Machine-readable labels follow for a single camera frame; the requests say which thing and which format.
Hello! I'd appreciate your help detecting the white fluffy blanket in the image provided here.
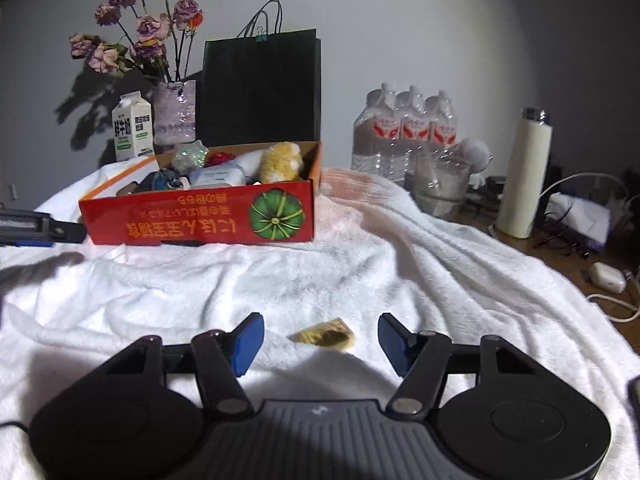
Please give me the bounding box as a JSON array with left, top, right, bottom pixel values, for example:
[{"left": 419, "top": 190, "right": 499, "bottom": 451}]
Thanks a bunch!
[{"left": 0, "top": 152, "right": 640, "bottom": 480}]

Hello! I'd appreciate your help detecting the dark blue item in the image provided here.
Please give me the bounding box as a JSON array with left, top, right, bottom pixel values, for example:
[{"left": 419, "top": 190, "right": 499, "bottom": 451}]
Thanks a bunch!
[{"left": 137, "top": 169, "right": 191, "bottom": 192}]

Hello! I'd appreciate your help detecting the white milk carton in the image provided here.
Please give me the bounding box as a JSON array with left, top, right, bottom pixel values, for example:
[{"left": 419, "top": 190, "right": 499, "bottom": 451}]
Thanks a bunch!
[{"left": 111, "top": 91, "right": 155, "bottom": 163}]

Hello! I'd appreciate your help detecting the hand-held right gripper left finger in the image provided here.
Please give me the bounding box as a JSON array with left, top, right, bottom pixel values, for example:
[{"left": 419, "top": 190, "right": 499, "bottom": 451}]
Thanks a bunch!
[{"left": 97, "top": 311, "right": 266, "bottom": 416}]

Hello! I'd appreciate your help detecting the dried pink flower bouquet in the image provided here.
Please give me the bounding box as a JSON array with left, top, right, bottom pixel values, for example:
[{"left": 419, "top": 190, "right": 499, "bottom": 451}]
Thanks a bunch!
[{"left": 69, "top": 0, "right": 205, "bottom": 86}]

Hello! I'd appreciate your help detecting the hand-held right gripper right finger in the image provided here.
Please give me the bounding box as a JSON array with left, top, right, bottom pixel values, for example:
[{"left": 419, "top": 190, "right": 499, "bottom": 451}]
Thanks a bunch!
[{"left": 377, "top": 312, "right": 541, "bottom": 418}]

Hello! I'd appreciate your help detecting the clear plastic cup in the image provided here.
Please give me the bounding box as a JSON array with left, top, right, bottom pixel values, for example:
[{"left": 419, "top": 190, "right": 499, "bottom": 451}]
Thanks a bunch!
[{"left": 412, "top": 150, "right": 473, "bottom": 216}]

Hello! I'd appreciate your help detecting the yellow plush toy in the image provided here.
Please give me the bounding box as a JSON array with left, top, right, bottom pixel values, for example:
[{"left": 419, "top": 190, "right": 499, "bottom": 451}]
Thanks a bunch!
[{"left": 259, "top": 141, "right": 305, "bottom": 183}]

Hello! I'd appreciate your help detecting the black cable tangle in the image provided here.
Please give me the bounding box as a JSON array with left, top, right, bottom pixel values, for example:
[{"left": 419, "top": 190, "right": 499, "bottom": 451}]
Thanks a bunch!
[{"left": 532, "top": 205, "right": 608, "bottom": 261}]

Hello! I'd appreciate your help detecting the white round figurine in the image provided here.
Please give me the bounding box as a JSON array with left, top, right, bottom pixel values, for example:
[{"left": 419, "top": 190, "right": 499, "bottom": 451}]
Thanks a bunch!
[{"left": 455, "top": 137, "right": 496, "bottom": 188}]

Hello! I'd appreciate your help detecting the gold foil packet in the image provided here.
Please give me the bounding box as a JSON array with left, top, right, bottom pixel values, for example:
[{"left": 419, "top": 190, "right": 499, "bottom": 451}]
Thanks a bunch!
[{"left": 292, "top": 317, "right": 356, "bottom": 351}]

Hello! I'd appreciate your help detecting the white wipes packet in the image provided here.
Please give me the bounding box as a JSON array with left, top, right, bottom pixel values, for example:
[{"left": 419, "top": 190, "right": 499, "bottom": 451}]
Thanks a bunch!
[{"left": 189, "top": 165, "right": 247, "bottom": 187}]

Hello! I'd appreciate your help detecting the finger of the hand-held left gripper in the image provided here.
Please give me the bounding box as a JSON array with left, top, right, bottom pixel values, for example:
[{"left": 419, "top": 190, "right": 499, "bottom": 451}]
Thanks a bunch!
[{"left": 0, "top": 210, "right": 87, "bottom": 249}]

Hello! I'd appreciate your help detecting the shrink-wrapped water bottle pack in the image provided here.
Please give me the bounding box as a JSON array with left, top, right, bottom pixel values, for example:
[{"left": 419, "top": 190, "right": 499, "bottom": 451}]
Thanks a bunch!
[{"left": 350, "top": 82, "right": 461, "bottom": 186}]

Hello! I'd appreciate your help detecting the white cable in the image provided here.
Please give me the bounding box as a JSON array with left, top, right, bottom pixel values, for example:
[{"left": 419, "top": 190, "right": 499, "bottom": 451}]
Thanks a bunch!
[{"left": 587, "top": 292, "right": 640, "bottom": 323}]

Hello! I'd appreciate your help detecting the white charger adapter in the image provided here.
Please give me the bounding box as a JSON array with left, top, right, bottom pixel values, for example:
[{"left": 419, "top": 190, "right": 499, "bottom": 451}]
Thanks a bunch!
[{"left": 589, "top": 261, "right": 628, "bottom": 295}]

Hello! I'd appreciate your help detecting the purple ceramic vase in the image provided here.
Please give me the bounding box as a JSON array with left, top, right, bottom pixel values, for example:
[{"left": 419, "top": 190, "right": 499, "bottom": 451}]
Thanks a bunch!
[{"left": 152, "top": 79, "right": 198, "bottom": 147}]

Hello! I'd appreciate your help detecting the cream insulated bottle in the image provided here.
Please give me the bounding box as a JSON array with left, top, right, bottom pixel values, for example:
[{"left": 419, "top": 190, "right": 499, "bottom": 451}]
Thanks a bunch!
[{"left": 495, "top": 106, "right": 555, "bottom": 240}]

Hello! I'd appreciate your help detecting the red cardboard box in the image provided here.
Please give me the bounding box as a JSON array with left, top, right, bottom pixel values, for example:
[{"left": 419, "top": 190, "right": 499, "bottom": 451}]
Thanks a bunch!
[{"left": 77, "top": 140, "right": 323, "bottom": 247}]

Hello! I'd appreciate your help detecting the wooden desktop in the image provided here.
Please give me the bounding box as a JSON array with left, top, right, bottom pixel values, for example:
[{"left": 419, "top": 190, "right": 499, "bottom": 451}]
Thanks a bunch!
[{"left": 465, "top": 160, "right": 640, "bottom": 341}]

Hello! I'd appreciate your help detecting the black paper bag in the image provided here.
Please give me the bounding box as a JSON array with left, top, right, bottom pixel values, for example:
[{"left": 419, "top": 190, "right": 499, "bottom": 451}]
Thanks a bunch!
[{"left": 195, "top": 0, "right": 322, "bottom": 147}]

